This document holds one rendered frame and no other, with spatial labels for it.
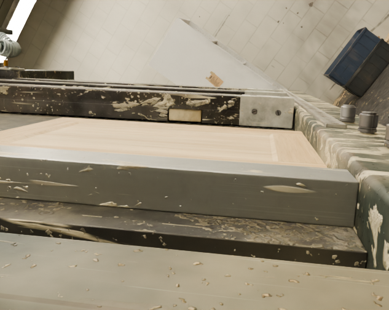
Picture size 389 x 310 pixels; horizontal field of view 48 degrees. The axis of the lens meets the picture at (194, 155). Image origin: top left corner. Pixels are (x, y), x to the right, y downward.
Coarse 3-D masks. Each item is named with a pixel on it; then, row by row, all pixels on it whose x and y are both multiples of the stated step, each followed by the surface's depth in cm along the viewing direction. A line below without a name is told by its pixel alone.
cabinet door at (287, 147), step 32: (32, 128) 73; (64, 128) 77; (96, 128) 78; (128, 128) 80; (160, 128) 81; (192, 128) 81; (224, 128) 83; (224, 160) 53; (256, 160) 54; (288, 160) 55; (320, 160) 55
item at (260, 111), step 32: (0, 96) 111; (32, 96) 110; (64, 96) 108; (96, 96) 107; (128, 96) 106; (160, 96) 105; (192, 96) 104; (224, 96) 103; (256, 96) 102; (288, 128) 102
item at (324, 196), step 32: (0, 160) 40; (32, 160) 40; (64, 160) 39; (96, 160) 40; (128, 160) 40; (160, 160) 41; (192, 160) 42; (0, 192) 41; (32, 192) 40; (64, 192) 40; (96, 192) 39; (128, 192) 39; (160, 192) 38; (192, 192) 38; (224, 192) 37; (256, 192) 37; (288, 192) 37; (320, 192) 36; (352, 192) 36; (320, 224) 37; (352, 224) 36
